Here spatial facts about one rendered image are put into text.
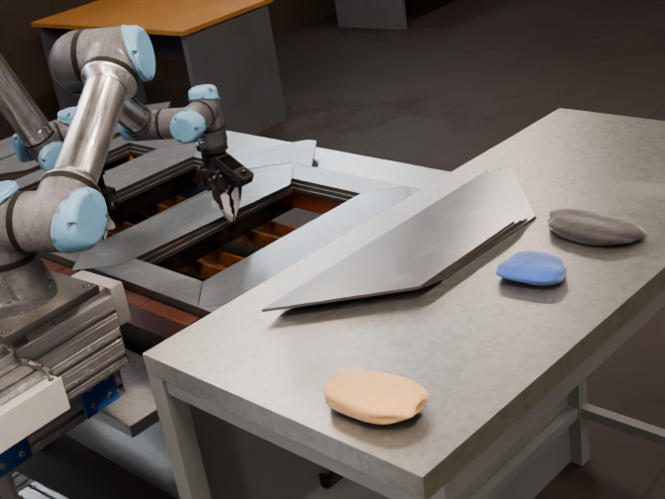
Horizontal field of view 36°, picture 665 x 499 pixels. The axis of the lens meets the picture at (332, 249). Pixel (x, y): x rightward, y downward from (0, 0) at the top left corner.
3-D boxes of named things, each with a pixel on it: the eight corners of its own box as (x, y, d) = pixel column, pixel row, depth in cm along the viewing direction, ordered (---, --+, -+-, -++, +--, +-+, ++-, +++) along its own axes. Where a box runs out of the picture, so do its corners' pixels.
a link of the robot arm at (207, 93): (180, 94, 253) (192, 83, 261) (189, 136, 258) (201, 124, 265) (210, 92, 251) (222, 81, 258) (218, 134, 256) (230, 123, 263)
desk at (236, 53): (144, 99, 705) (120, -7, 674) (292, 117, 621) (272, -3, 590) (60, 135, 657) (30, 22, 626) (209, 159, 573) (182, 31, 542)
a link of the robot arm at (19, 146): (18, 140, 243) (63, 128, 247) (8, 130, 252) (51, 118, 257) (27, 171, 247) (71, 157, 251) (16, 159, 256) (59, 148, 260)
